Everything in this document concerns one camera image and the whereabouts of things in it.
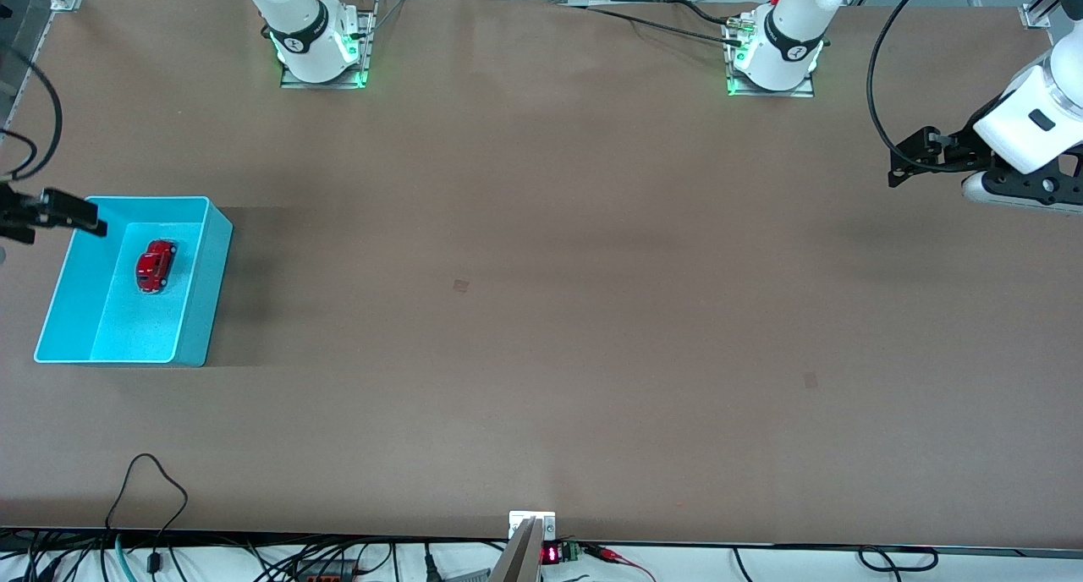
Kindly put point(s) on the red beetle toy car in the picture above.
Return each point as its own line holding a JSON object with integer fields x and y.
{"x": 155, "y": 267}

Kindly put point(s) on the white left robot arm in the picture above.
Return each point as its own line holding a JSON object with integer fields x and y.
{"x": 791, "y": 41}

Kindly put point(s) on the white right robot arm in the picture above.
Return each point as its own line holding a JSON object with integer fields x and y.
{"x": 300, "y": 32}

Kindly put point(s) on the blue plastic box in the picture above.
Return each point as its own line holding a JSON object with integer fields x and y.
{"x": 135, "y": 337}

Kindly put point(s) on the black orange connector box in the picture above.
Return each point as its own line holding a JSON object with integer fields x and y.
{"x": 326, "y": 572}

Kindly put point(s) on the grey side panel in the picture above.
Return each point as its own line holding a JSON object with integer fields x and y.
{"x": 21, "y": 41}

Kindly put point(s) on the red LED display module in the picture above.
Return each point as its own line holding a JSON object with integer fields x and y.
{"x": 550, "y": 554}

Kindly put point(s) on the white edge bracket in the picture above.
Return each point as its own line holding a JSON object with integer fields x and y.
{"x": 518, "y": 523}

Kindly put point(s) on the aluminium camera post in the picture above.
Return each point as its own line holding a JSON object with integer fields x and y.
{"x": 520, "y": 561}

